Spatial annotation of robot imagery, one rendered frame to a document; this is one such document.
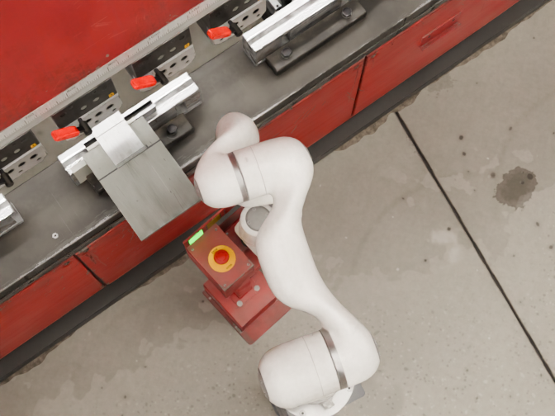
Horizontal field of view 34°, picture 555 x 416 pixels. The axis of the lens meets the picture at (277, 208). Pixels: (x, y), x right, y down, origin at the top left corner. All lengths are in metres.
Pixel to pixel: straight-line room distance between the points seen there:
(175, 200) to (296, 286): 0.60
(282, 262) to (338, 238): 1.52
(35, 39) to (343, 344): 0.79
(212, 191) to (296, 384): 0.39
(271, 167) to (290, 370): 0.38
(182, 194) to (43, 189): 0.39
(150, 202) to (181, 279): 1.00
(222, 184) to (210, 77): 0.78
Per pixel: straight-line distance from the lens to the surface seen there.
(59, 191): 2.39
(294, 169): 1.71
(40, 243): 2.37
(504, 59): 3.53
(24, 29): 1.64
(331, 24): 2.48
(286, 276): 1.70
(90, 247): 2.47
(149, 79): 2.00
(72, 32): 1.74
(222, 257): 2.36
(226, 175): 1.70
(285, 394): 1.71
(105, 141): 2.28
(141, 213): 2.21
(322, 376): 1.71
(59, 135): 1.96
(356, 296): 3.17
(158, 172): 2.23
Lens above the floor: 3.12
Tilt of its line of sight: 75 degrees down
